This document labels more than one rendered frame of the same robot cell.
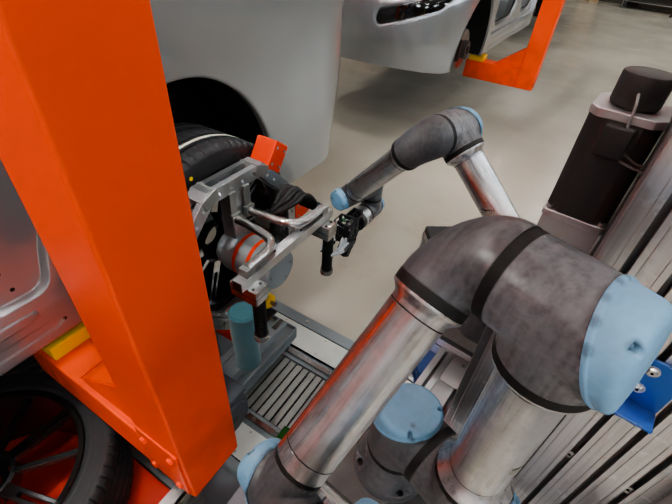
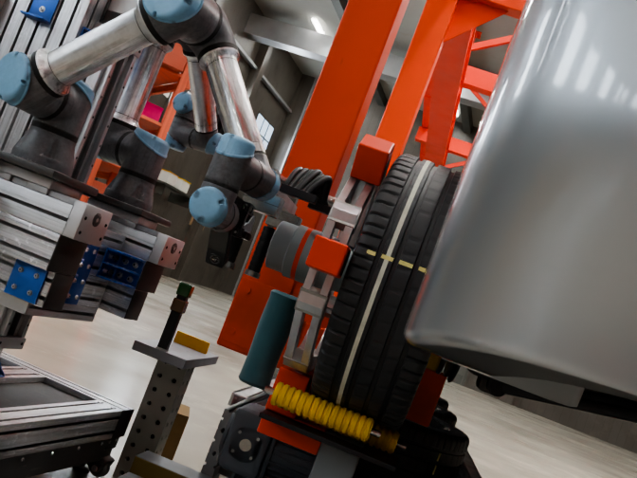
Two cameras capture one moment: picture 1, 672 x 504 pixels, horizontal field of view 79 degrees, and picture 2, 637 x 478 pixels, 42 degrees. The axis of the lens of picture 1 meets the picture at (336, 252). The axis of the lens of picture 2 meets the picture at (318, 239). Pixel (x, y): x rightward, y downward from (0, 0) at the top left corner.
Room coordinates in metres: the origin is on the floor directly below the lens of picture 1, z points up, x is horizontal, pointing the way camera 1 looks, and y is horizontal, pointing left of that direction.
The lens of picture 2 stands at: (2.95, -0.51, 0.76)
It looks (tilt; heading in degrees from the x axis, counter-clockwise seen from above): 4 degrees up; 159
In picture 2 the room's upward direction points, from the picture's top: 21 degrees clockwise
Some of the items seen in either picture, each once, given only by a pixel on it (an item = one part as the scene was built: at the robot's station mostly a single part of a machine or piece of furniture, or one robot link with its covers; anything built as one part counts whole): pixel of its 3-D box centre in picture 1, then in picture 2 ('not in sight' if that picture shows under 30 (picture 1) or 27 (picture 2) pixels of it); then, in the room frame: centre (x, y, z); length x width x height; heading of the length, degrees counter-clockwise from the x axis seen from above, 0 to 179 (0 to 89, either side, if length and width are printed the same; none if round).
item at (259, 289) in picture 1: (249, 288); (283, 220); (0.75, 0.22, 0.93); 0.09 x 0.05 x 0.05; 61
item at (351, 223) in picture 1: (349, 226); (229, 215); (1.16, -0.04, 0.86); 0.12 x 0.08 x 0.09; 151
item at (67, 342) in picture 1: (62, 328); (420, 356); (0.74, 0.78, 0.70); 0.14 x 0.14 x 0.05; 61
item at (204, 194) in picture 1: (237, 248); (337, 266); (1.00, 0.32, 0.85); 0.54 x 0.07 x 0.54; 151
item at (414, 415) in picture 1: (406, 426); (145, 153); (0.38, -0.15, 0.98); 0.13 x 0.12 x 0.14; 40
